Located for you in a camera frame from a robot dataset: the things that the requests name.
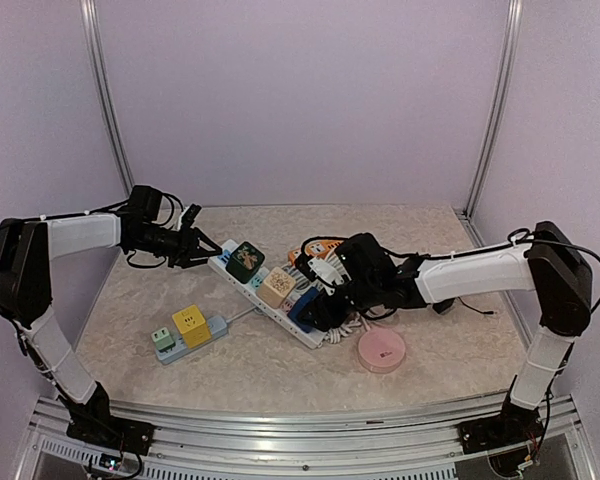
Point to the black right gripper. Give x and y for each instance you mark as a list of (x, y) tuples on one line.
[(323, 307)]

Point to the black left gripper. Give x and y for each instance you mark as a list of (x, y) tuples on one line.
[(189, 248)]

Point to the long white power strip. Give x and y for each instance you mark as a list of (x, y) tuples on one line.
[(312, 340)]

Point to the blue cube adapter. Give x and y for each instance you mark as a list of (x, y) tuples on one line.
[(300, 307)]

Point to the black charger plug with cable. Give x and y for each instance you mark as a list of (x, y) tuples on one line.
[(447, 305)]

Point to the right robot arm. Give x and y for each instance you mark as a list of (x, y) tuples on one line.
[(542, 260)]

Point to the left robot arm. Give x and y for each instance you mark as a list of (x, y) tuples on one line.
[(27, 248)]

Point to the pink round socket hub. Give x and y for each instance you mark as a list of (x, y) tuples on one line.
[(381, 350)]

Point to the light green plug adapter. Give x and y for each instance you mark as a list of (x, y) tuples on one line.
[(163, 340)]

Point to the dark green cube adapter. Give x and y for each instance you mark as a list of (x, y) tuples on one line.
[(244, 262)]

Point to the beige cube adapter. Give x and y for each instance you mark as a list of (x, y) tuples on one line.
[(275, 287)]

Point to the orange power strip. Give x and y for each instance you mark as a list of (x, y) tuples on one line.
[(316, 248)]

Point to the yellow cube adapter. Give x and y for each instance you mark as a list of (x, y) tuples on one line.
[(192, 326)]

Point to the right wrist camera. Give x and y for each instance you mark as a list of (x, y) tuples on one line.
[(326, 274)]

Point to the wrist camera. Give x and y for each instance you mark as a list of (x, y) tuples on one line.
[(326, 274), (188, 217)]

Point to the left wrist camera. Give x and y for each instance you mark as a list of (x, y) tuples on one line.
[(188, 217)]

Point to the aluminium front rail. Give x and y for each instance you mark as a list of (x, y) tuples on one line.
[(395, 443)]

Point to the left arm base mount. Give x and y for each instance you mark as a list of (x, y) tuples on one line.
[(121, 434)]

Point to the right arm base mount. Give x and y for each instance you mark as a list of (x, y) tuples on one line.
[(511, 425)]

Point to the left aluminium frame post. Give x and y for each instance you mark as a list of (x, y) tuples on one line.
[(96, 54)]

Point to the aluminium frame post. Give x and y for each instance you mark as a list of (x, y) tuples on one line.
[(497, 107), (96, 54)]

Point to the right aluminium frame post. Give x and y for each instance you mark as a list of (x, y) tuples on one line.
[(497, 107)]

